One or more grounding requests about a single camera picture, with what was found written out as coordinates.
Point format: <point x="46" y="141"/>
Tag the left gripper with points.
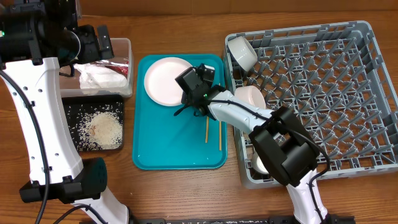
<point x="92" y="52"/>

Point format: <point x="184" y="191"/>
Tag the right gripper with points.
<point x="185" y="102"/>

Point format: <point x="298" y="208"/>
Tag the white napkin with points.
<point x="95" y="77"/>

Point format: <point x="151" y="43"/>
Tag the large white plate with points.
<point x="159" y="80"/>

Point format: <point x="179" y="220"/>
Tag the red sauce packet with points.
<point x="121" y="68"/>

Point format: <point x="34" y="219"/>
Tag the grey bowl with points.
<point x="243" y="52"/>

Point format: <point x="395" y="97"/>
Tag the pile of rice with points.
<point x="104" y="129"/>

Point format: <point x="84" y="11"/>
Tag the white cup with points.
<point x="257" y="164"/>

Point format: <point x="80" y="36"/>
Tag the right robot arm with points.
<point x="284" y="146"/>

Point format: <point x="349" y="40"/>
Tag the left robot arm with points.
<point x="38" y="38"/>

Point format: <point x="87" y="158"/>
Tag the clear plastic waste bin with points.
<point x="70" y="86"/>

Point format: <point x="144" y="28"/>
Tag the grey dishwasher rack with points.
<point x="334" y="78"/>

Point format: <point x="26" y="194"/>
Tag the left wooden chopstick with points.
<point x="207" y="130"/>

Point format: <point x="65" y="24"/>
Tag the wooden chopstick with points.
<point x="207" y="130"/>
<point x="220" y="135"/>

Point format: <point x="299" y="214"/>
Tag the right wooden chopstick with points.
<point x="220" y="135"/>

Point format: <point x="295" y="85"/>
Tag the black plastic tray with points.
<point x="93" y="124"/>

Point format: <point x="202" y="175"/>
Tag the teal serving tray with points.
<point x="163" y="141"/>

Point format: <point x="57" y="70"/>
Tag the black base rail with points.
<point x="272" y="220"/>

